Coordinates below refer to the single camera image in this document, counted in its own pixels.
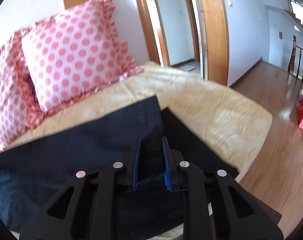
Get black pants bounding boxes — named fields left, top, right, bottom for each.
left=0, top=96, right=239, bottom=239

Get cream patterned bedspread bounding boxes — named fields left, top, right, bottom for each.
left=13, top=64, right=272, bottom=177

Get rear pink polka-dot pillow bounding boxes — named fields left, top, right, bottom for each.
left=0, top=30, right=44, bottom=152

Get pink polka-dot pillow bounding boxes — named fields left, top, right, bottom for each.
left=0, top=30, right=44, bottom=152
left=21, top=0, right=140, bottom=112

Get front pink polka-dot pillow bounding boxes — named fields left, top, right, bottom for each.
left=21, top=0, right=140, bottom=112

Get wooden stair railing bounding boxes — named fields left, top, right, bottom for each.
left=288, top=35, right=303, bottom=82

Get wooden door frame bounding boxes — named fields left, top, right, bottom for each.
left=136, top=0, right=230, bottom=85

